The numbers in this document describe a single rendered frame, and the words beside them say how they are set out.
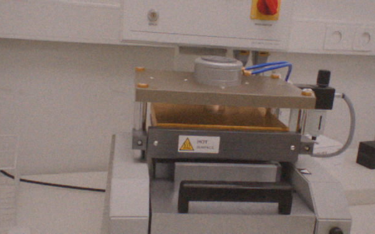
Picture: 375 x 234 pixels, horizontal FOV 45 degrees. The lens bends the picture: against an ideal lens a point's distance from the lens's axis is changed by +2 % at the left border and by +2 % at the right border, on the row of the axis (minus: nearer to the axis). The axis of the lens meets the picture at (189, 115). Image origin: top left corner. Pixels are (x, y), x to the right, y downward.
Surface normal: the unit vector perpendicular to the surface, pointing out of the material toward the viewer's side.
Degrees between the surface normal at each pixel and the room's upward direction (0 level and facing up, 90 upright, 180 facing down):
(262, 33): 90
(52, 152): 90
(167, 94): 90
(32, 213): 0
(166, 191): 0
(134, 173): 0
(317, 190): 41
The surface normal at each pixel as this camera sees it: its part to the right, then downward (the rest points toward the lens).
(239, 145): 0.14, 0.26
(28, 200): 0.07, -0.97
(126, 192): 0.15, -0.56
